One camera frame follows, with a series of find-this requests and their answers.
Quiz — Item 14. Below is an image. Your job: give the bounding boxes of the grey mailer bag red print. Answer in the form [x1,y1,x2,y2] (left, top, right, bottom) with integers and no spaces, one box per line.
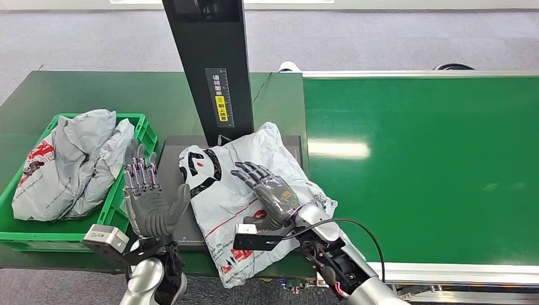
[11,109,119,222]

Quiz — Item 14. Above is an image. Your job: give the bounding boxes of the aluminium conveyor side rail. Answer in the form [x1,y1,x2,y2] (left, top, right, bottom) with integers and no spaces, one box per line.
[315,261,539,288]

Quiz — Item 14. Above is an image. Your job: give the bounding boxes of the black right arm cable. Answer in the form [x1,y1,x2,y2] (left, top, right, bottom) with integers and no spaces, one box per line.
[282,218,386,283]

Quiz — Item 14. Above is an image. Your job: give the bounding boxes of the dark green table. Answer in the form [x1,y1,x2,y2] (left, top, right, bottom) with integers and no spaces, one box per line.
[0,71,310,279]

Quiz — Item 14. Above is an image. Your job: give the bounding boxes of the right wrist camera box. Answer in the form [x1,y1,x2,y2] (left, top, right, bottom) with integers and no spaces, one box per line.
[233,223,296,252]

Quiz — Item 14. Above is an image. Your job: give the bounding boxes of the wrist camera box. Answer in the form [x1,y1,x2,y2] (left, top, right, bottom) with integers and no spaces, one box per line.
[233,223,296,252]
[81,224,130,257]

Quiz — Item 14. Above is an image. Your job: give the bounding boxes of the white plastic mailer package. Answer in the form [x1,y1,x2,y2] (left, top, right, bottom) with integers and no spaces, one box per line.
[179,122,339,289]

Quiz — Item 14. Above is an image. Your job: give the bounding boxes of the black floor cable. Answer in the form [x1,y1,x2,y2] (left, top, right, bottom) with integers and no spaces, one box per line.
[432,63,477,72]

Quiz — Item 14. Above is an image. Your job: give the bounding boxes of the thin black table cable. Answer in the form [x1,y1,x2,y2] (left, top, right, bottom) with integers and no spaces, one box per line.
[252,72,274,104]

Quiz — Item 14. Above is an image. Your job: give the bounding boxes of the plain grey mailer bag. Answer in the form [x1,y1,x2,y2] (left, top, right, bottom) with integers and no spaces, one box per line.
[65,118,135,220]

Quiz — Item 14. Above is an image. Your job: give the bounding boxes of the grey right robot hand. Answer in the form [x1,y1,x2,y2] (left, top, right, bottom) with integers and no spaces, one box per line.
[230,161,301,231]

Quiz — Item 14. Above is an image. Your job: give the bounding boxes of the small metal connector fittings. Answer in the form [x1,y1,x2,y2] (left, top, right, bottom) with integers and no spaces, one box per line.
[278,278,323,295]

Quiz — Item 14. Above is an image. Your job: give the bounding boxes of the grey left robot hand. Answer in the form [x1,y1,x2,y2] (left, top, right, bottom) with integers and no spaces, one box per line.
[122,140,193,240]

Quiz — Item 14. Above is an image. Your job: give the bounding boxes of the black scanner column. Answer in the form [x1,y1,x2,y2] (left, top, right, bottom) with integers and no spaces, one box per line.
[161,0,256,147]

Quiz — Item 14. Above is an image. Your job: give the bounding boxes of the green plastic crate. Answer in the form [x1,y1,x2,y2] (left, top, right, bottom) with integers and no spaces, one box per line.
[0,112,159,254]

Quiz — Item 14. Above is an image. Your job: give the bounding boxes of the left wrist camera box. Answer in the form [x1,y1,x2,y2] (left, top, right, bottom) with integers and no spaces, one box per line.
[81,224,130,257]

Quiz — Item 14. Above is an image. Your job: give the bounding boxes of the green conveyor belt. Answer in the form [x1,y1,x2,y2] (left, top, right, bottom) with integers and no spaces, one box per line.
[303,78,539,266]

